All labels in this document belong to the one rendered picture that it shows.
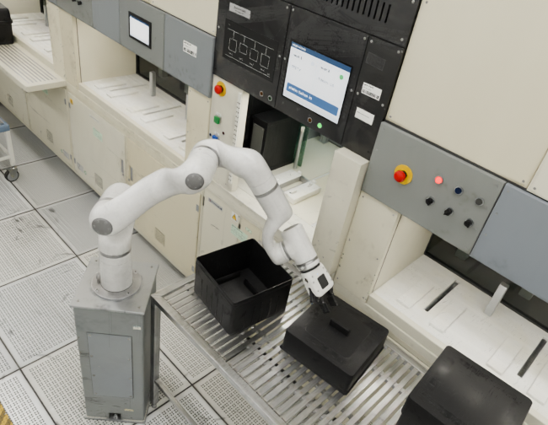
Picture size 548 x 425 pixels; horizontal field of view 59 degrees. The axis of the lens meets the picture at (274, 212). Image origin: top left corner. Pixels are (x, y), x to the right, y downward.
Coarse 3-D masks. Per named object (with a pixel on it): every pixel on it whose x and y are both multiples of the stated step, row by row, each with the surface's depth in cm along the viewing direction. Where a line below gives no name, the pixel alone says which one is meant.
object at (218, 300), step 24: (216, 264) 197; (240, 264) 207; (264, 264) 200; (216, 288) 179; (240, 288) 200; (264, 288) 202; (288, 288) 188; (216, 312) 184; (240, 312) 176; (264, 312) 186
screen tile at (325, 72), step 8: (320, 64) 173; (320, 72) 174; (328, 72) 172; (336, 72) 169; (336, 80) 171; (344, 80) 168; (320, 88) 177; (328, 88) 174; (336, 88) 172; (328, 96) 176; (336, 96) 173
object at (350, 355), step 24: (312, 312) 183; (336, 312) 185; (360, 312) 187; (288, 336) 175; (312, 336) 173; (336, 336) 175; (360, 336) 177; (384, 336) 179; (312, 360) 172; (336, 360) 167; (360, 360) 168; (336, 384) 168
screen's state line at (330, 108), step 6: (288, 84) 187; (288, 90) 188; (294, 90) 186; (300, 90) 184; (300, 96) 185; (306, 96) 183; (312, 96) 181; (312, 102) 182; (318, 102) 180; (324, 102) 178; (324, 108) 179; (330, 108) 176; (336, 108) 175; (336, 114) 175
